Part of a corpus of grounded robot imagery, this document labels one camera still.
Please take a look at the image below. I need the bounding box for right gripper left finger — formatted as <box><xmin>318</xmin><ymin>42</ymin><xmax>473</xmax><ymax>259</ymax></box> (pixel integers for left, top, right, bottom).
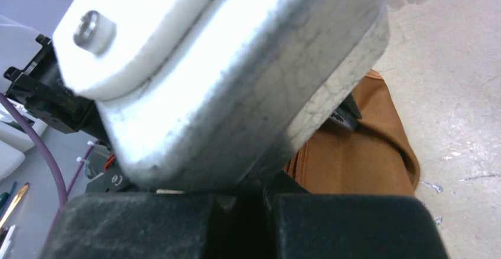
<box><xmin>40</xmin><ymin>193</ymin><xmax>236</xmax><ymax>258</ymax></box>

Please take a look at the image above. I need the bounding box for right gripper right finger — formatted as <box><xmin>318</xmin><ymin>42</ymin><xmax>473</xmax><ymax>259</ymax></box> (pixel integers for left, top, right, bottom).
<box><xmin>262</xmin><ymin>172</ymin><xmax>448</xmax><ymax>258</ymax></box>

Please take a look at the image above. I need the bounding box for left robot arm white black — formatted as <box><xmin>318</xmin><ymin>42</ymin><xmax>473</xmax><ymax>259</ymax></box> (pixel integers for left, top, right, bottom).
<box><xmin>5</xmin><ymin>23</ymin><xmax>362</xmax><ymax>190</ymax></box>

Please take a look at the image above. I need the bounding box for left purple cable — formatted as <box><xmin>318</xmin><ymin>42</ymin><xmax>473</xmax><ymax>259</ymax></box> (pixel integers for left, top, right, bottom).
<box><xmin>0</xmin><ymin>92</ymin><xmax>99</xmax><ymax>211</ymax></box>

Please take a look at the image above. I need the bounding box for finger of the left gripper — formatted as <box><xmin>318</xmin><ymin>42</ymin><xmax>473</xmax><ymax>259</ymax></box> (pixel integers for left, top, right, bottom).
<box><xmin>329</xmin><ymin>93</ymin><xmax>362</xmax><ymax>131</ymax></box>

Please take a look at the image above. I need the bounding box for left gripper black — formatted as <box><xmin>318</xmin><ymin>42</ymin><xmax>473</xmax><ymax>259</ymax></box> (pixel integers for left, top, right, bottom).
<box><xmin>3</xmin><ymin>34</ymin><xmax>110</xmax><ymax>144</ymax></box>

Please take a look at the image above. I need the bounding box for orange cloth napkin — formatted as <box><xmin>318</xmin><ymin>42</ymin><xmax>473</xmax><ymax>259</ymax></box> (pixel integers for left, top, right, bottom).
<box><xmin>284</xmin><ymin>70</ymin><xmax>420</xmax><ymax>197</ymax></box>

